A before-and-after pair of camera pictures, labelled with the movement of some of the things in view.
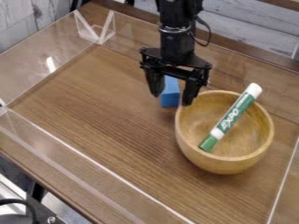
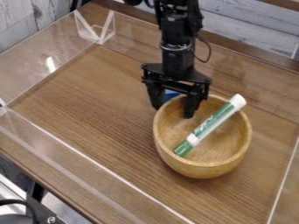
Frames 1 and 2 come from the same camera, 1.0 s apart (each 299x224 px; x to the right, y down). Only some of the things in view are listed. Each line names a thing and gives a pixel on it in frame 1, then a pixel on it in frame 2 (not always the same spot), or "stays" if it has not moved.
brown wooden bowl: [246, 144] → [220, 148]
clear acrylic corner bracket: [93, 31] stays
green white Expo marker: [232, 116] → [236, 102]
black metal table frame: [45, 213] stays
